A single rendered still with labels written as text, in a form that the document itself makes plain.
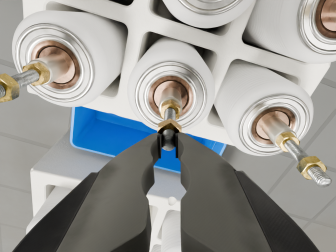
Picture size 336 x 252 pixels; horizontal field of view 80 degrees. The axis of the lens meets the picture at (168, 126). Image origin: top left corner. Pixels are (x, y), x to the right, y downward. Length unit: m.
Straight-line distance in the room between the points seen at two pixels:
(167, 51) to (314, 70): 0.21
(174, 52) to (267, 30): 0.11
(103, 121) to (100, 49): 0.33
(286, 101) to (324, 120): 0.39
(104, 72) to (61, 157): 0.27
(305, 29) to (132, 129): 0.41
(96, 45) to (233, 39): 0.16
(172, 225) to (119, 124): 0.26
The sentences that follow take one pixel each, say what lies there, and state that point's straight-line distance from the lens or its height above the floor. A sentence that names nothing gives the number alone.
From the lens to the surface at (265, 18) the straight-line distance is 0.26.
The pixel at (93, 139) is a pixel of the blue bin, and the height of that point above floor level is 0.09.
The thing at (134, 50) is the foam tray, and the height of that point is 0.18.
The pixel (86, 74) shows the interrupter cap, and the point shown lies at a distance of 0.22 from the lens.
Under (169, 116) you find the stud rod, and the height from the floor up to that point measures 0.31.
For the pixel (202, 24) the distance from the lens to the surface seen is 0.21.
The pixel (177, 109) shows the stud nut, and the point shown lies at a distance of 0.18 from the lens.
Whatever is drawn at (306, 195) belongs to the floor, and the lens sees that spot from 0.78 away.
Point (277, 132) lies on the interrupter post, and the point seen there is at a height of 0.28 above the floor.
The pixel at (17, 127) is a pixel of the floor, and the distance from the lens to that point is 0.66.
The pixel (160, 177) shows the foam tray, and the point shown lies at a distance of 0.44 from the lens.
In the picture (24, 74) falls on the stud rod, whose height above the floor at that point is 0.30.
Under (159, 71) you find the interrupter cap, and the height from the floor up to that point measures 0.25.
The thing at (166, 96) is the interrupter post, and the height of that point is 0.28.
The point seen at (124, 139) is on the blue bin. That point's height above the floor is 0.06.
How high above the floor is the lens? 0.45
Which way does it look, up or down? 62 degrees down
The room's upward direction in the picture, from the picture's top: 177 degrees counter-clockwise
